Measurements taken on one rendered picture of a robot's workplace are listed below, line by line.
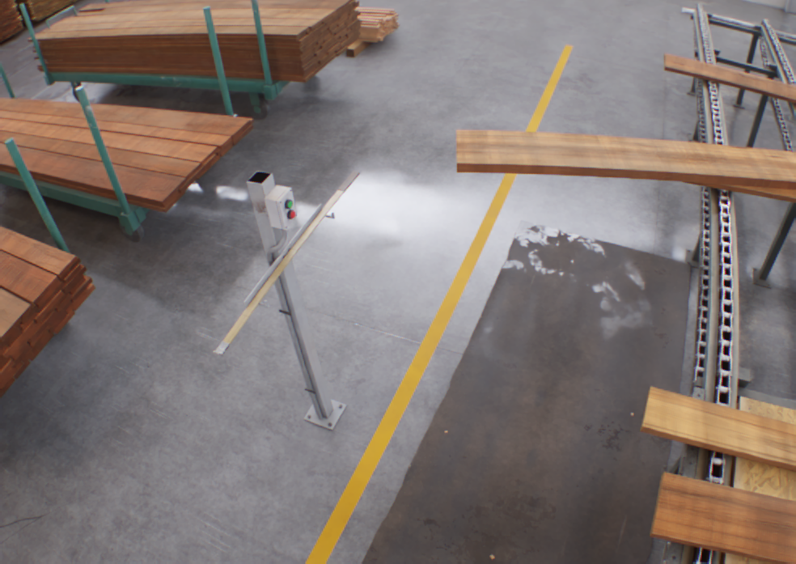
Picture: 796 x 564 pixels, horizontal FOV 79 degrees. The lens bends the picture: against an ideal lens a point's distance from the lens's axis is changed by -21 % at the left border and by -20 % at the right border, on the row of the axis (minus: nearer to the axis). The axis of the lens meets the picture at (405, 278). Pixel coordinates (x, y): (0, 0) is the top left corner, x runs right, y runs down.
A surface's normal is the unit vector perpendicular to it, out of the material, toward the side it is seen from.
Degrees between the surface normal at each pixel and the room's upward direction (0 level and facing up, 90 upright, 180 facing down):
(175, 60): 90
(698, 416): 0
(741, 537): 0
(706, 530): 0
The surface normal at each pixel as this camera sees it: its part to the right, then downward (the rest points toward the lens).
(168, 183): -0.06, -0.70
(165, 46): -0.39, 0.67
